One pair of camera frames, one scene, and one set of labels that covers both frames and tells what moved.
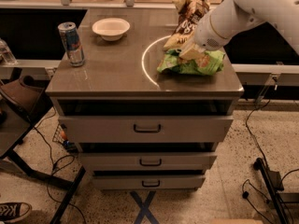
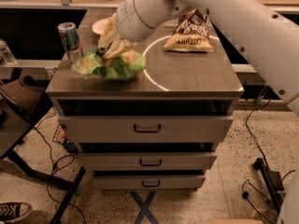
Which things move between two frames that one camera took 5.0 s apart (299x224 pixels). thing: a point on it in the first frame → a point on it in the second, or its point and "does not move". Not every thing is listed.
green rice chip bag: (209, 63) → (119, 67)
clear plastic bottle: (7, 56) does not move
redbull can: (71, 40) does not move
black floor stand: (275, 185) does not move
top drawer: (149, 128) does not move
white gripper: (205, 34) → (130, 22)
